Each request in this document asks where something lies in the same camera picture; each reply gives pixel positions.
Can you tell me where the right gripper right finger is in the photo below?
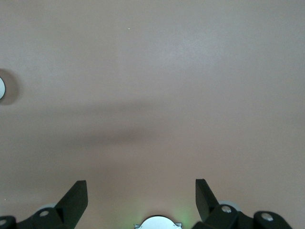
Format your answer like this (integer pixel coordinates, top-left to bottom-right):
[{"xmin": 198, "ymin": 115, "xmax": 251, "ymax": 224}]
[{"xmin": 193, "ymin": 178, "xmax": 293, "ymax": 229}]

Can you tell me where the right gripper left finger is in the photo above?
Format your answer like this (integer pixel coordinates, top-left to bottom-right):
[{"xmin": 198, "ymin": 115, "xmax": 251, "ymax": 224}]
[{"xmin": 0, "ymin": 180, "xmax": 89, "ymax": 229}]

